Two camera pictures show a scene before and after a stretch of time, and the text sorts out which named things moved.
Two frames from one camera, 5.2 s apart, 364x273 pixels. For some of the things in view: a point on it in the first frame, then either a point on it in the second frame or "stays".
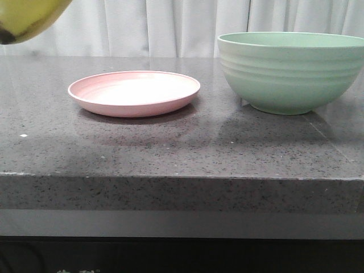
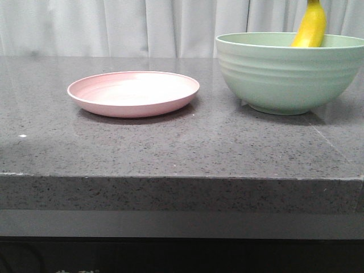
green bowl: [289, 73] stays
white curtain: [181, 28] stays
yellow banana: [21, 20] -> [311, 30]
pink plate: [133, 94] stays
